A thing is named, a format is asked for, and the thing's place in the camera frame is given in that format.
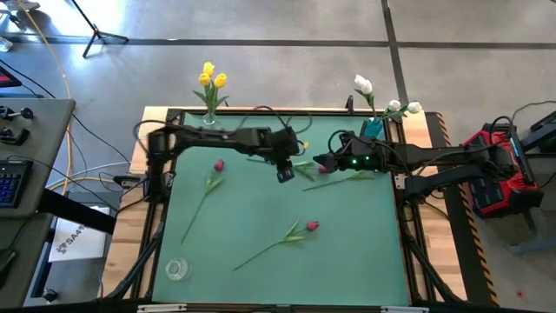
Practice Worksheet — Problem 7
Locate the blue glass vase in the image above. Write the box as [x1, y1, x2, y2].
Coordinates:
[362, 117, 384, 137]

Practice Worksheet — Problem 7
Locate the white floor cable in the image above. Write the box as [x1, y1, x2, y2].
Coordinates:
[45, 161, 131, 191]

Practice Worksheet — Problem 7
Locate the round clear glass vase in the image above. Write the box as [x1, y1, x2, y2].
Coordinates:
[164, 256, 193, 282]

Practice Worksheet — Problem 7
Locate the dark equipment box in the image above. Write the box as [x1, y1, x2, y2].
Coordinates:
[520, 110, 556, 154]

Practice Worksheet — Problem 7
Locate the red and black tool case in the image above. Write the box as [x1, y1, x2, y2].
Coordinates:
[460, 123, 544, 218]

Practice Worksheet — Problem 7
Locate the black yellow hazard strip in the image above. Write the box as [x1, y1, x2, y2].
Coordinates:
[425, 111, 500, 308]

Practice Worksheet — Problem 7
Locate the green table mat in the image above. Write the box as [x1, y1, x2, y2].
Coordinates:
[151, 113, 410, 307]

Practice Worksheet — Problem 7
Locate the grey desk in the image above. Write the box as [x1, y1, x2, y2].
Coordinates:
[0, 98, 77, 309]

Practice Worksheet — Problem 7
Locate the black floor cable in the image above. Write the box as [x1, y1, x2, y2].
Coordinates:
[71, 113, 132, 166]

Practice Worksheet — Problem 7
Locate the dark screen with red glow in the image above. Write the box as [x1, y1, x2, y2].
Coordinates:
[0, 64, 23, 90]

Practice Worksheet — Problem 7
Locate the blue-grey stand base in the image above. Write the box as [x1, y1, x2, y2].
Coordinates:
[510, 207, 556, 257]

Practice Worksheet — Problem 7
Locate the wooden table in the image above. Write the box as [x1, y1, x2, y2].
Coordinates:
[100, 106, 468, 303]

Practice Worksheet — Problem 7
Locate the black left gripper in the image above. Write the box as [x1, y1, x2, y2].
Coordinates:
[260, 128, 304, 184]

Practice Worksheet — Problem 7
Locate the grey floor cable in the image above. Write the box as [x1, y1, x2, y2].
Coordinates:
[508, 99, 556, 126]

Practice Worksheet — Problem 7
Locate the black tripod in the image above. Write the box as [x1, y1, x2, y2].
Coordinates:
[69, 0, 130, 60]

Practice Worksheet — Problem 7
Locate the white label plate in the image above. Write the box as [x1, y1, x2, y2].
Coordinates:
[137, 303, 188, 313]
[381, 305, 430, 313]

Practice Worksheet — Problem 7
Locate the yellow cable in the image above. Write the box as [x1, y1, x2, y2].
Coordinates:
[15, 0, 118, 196]

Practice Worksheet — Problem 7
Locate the black metal table frame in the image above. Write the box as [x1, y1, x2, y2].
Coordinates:
[93, 106, 468, 313]

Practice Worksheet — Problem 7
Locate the white printed paper sign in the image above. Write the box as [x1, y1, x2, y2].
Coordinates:
[47, 206, 113, 263]

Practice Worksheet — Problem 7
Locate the black keyboard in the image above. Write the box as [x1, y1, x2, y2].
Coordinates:
[0, 159, 35, 209]

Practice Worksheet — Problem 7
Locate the black desk bar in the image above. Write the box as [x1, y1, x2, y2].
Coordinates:
[37, 189, 117, 236]

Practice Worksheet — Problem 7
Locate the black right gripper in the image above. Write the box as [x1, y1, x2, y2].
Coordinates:
[312, 130, 392, 174]

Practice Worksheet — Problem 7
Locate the black knobbed lever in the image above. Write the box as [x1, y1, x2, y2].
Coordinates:
[0, 106, 35, 123]

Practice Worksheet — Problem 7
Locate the black desk clamp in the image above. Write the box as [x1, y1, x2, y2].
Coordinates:
[0, 127, 30, 147]

